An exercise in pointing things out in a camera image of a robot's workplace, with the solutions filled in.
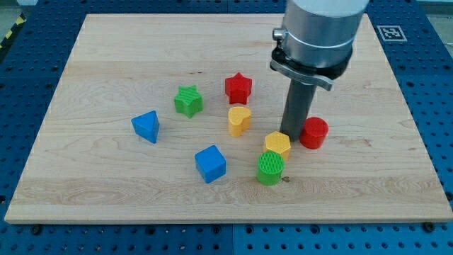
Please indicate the yellow black hazard tape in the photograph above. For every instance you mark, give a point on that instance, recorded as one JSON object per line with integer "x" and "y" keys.
{"x": 13, "y": 32}

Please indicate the red star block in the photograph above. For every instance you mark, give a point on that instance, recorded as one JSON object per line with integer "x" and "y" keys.
{"x": 238, "y": 88}

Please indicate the yellow heart block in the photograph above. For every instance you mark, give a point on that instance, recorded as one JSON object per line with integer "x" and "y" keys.
{"x": 239, "y": 120}

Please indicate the light wooden board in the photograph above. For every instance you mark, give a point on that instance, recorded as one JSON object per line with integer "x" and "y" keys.
{"x": 88, "y": 166}

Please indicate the white fiducial marker tag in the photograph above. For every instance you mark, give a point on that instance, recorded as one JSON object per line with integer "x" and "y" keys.
{"x": 391, "y": 33}

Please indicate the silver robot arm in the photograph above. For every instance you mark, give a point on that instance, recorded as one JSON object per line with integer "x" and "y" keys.
{"x": 314, "y": 42}

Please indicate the blue cube block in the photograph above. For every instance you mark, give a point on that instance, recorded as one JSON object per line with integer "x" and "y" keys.
{"x": 210, "y": 163}

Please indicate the yellow hexagon block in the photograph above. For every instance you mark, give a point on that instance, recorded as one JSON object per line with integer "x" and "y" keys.
{"x": 279, "y": 143}

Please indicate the green cylinder block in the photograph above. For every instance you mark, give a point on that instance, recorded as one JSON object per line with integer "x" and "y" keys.
{"x": 270, "y": 167}

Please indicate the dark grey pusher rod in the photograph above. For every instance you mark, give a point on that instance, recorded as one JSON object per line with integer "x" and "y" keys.
{"x": 298, "y": 103}

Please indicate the red cylinder block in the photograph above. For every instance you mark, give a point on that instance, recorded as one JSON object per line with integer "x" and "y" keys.
{"x": 314, "y": 132}

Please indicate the blue triangle block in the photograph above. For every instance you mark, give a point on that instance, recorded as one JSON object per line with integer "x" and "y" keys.
{"x": 147, "y": 126}

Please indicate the green star block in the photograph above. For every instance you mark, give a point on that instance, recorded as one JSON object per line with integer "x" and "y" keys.
{"x": 188, "y": 101}

